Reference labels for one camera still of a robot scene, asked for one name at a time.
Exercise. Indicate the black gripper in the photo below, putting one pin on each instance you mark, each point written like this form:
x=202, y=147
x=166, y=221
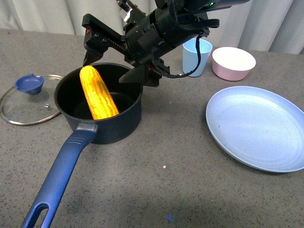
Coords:
x=146, y=38

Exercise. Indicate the yellow corn cob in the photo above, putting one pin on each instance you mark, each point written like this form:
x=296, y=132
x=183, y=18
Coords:
x=98, y=97

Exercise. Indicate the glass lid with blue knob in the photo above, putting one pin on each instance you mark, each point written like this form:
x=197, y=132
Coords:
x=30, y=101

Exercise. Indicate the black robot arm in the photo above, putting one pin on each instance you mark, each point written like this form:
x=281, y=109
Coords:
x=203, y=7

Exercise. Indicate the dark blue saucepan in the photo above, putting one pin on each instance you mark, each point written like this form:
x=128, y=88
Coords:
x=70, y=100

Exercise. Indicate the light blue cup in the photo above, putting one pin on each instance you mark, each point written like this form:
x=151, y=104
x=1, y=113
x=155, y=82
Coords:
x=190, y=57

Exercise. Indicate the pink bowl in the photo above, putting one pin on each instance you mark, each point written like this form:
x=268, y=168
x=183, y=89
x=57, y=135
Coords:
x=231, y=63

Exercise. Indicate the white curtain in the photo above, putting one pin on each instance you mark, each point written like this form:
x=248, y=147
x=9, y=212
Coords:
x=262, y=25

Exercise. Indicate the light blue plate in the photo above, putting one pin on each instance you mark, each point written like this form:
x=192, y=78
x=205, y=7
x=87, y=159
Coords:
x=258, y=128

